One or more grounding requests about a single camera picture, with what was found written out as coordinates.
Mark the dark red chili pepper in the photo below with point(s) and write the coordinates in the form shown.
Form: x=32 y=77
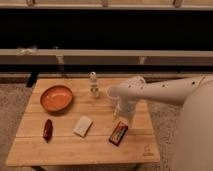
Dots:
x=48 y=129

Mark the clear plastic bottle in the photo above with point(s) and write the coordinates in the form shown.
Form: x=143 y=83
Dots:
x=93 y=85

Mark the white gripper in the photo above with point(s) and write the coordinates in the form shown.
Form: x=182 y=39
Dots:
x=125 y=109

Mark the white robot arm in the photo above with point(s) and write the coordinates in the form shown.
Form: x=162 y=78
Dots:
x=194 y=144

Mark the white ceramic cup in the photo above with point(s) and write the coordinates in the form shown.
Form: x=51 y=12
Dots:
x=111 y=94

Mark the wooden table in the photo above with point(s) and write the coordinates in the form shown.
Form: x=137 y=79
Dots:
x=87 y=133

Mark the white sponge block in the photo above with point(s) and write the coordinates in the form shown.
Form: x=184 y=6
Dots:
x=82 y=126

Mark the grey metal rail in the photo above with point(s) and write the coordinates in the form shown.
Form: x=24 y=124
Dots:
x=32 y=56

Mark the orange ceramic bowl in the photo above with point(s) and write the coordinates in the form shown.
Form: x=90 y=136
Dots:
x=56 y=98

